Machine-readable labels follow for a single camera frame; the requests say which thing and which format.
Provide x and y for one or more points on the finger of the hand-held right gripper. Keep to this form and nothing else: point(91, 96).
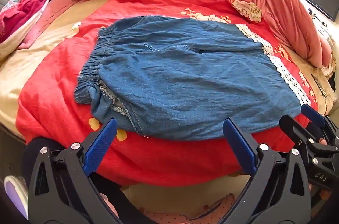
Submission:
point(312, 114)
point(294, 128)

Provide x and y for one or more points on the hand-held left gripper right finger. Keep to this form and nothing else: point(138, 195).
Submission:
point(238, 144)

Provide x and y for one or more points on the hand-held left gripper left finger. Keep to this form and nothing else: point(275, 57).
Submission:
point(102, 142)

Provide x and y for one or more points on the blue denim pants lace trim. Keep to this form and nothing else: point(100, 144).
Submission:
point(185, 75)

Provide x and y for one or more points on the person's right hand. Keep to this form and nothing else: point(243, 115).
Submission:
point(323, 194)

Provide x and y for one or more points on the red floral blanket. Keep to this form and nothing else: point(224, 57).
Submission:
point(53, 96)

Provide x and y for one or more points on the pink dotted cloth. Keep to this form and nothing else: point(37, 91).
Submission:
point(185, 216)

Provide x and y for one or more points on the purple white shoe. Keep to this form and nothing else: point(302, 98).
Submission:
point(16, 192)

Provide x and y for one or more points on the magenta floral pillow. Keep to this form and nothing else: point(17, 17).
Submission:
point(23, 9)

